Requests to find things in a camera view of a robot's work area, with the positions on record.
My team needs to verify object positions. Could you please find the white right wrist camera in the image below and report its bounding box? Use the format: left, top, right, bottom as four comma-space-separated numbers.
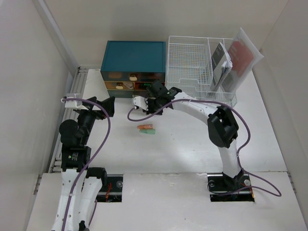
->
132, 96, 148, 111

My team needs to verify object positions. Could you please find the aluminium rail frame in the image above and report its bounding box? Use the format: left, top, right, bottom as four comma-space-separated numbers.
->
46, 67, 89, 173

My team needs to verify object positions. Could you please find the red booklet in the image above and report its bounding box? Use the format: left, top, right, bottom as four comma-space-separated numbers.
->
222, 28, 264, 93

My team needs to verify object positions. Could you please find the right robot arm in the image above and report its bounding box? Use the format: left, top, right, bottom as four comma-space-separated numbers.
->
145, 80, 243, 190

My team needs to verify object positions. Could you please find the orange pastel highlighter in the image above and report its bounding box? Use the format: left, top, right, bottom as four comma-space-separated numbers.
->
137, 124, 154, 130

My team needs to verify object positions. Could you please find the mint pastel highlighter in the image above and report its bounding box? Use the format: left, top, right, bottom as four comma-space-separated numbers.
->
139, 129, 156, 135

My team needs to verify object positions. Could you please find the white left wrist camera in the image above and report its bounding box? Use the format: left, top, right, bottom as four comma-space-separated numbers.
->
61, 93, 86, 110

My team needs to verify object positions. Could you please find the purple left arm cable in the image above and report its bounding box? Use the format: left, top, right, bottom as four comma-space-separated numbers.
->
61, 97, 112, 231

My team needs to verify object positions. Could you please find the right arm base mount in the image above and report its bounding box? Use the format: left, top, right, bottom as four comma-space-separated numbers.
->
207, 173, 255, 202

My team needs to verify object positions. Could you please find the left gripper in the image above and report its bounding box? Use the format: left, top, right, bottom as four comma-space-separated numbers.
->
77, 96, 115, 144

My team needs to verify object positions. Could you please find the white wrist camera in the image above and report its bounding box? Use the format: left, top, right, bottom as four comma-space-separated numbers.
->
61, 93, 86, 110
132, 96, 148, 111

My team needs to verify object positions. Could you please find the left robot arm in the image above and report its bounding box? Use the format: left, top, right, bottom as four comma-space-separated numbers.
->
52, 94, 115, 231

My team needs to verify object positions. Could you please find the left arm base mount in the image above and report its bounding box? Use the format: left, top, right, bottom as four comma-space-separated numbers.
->
96, 174, 123, 203

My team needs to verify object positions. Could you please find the white wire file rack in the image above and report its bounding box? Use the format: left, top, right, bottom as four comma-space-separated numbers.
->
165, 36, 237, 107

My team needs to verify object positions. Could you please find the teal drawer organizer box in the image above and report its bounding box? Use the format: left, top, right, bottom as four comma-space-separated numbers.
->
100, 40, 167, 99

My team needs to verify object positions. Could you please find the black spiral notebook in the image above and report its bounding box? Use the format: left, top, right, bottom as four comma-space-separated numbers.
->
209, 42, 232, 92

